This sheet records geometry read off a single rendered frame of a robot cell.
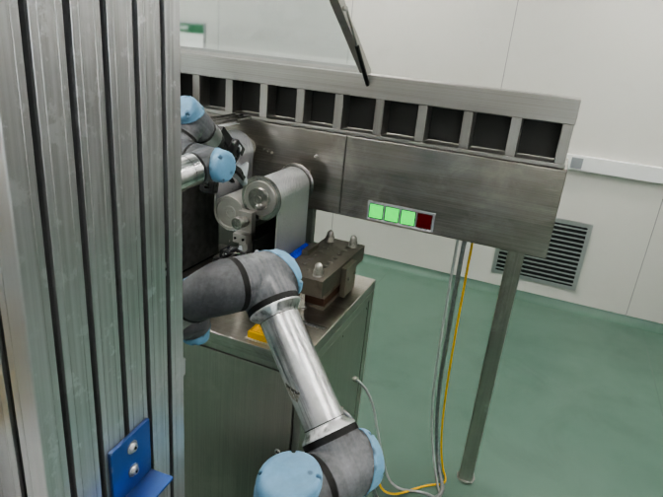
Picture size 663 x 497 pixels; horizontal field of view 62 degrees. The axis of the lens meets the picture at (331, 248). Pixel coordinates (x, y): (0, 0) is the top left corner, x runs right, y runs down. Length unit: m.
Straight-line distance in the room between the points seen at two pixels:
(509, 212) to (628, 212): 2.46
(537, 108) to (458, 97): 0.25
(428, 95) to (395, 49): 2.47
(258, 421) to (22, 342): 1.31
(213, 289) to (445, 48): 3.40
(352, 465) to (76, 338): 0.63
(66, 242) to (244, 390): 1.28
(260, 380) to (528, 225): 1.00
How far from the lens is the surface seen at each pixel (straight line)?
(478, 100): 1.88
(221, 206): 1.91
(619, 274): 4.45
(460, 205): 1.93
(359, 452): 1.11
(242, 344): 1.68
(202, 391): 1.91
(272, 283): 1.14
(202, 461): 2.09
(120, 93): 0.61
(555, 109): 1.86
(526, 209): 1.91
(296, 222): 1.96
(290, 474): 1.04
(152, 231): 0.69
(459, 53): 4.25
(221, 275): 1.11
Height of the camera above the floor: 1.76
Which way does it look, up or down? 21 degrees down
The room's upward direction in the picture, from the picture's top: 5 degrees clockwise
